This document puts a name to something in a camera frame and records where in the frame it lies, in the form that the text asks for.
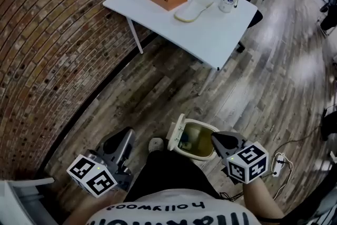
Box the long black cable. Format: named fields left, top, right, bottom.
left=275, top=123, right=328, bottom=156

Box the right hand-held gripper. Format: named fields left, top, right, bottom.
left=211, top=130, right=270, bottom=185

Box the person's right forearm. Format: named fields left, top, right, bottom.
left=243, top=179, right=285, bottom=222

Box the person's black trouser leg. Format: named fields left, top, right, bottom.
left=123, top=150, right=221, bottom=202

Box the person's white printed t-shirt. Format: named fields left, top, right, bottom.
left=63, top=188, right=264, bottom=225

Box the white furniture piece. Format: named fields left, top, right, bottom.
left=0, top=178, right=55, bottom=225

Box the cream pedal trash bin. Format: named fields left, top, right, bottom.
left=176, top=118, right=221, bottom=162

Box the person's left forearm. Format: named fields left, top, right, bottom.
left=62, top=189, right=127, bottom=225

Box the person's grey shoe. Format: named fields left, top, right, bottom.
left=148, top=138, right=165, bottom=153

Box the black floor stand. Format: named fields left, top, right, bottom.
left=321, top=104, right=337, bottom=142

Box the white table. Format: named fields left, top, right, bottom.
left=102, top=0, right=259, bottom=96

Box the white power strip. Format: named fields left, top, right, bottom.
left=272, top=153, right=288, bottom=178

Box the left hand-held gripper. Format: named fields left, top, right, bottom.
left=66, top=126, right=137, bottom=198

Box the white cable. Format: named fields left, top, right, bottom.
left=273, top=152, right=294, bottom=199

